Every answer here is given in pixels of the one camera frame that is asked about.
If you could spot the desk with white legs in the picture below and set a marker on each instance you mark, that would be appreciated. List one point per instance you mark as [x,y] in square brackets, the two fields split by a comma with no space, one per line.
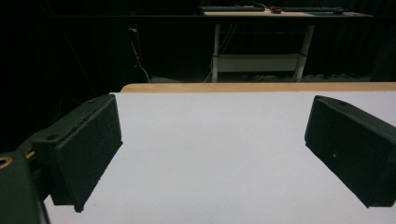
[258,59]

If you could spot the black and red mouse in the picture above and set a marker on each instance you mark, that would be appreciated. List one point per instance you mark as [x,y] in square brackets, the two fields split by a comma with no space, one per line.
[275,10]

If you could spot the black keyboard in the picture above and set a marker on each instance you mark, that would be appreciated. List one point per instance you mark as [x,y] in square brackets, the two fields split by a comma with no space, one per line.
[308,9]
[232,8]

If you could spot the black computer mouse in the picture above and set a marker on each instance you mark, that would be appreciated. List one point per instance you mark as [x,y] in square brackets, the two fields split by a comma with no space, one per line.
[338,10]

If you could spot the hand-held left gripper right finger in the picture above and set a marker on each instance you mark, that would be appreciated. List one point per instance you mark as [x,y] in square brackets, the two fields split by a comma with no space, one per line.
[355,149]

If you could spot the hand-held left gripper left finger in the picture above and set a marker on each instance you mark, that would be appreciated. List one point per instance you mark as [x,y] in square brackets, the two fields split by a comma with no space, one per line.
[84,149]

